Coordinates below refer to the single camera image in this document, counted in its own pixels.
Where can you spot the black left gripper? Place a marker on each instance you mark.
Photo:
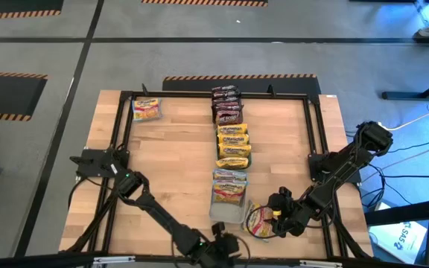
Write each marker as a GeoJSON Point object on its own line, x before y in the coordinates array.
{"type": "Point", "coordinates": [220, 247]}

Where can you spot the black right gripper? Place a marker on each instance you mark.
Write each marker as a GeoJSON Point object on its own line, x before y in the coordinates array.
{"type": "Point", "coordinates": [290, 216]}

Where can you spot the clear plastic tray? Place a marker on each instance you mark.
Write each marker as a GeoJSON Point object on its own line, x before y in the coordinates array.
{"type": "Point", "coordinates": [227, 214]}

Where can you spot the teal plastic bin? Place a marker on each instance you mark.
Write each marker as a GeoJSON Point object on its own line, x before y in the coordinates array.
{"type": "Point", "coordinates": [251, 161]}

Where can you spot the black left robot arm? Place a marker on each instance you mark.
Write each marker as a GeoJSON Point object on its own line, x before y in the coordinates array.
{"type": "Point", "coordinates": [155, 204]}

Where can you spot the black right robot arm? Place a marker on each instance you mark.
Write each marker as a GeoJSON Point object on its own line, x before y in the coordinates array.
{"type": "Point", "coordinates": [341, 167]}

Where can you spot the white printed cardboard box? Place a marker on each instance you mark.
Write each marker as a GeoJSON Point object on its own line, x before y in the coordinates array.
{"type": "Point", "coordinates": [400, 238]}

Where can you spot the black furniture beam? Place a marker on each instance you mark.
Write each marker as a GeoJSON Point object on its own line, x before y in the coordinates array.
{"type": "Point", "coordinates": [404, 214]}

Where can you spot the black hazard-striped floor mat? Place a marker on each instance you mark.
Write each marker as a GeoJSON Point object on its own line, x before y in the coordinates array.
{"type": "Point", "coordinates": [13, 5]}
{"type": "Point", "coordinates": [6, 97]}
{"type": "Point", "coordinates": [199, 85]}
{"type": "Point", "coordinates": [199, 2]}

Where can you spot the black desk foot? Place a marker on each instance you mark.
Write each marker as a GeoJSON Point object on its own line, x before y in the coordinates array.
{"type": "Point", "coordinates": [404, 95]}

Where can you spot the black gantry bar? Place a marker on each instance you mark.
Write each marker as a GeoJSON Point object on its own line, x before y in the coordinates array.
{"type": "Point", "coordinates": [32, 262]}

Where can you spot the silver metal bracket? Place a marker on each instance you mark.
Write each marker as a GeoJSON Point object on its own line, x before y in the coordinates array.
{"type": "Point", "coordinates": [114, 260]}
{"type": "Point", "coordinates": [320, 263]}

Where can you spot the black aluminium table frame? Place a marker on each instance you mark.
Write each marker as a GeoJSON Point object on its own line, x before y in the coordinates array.
{"type": "Point", "coordinates": [181, 94]}

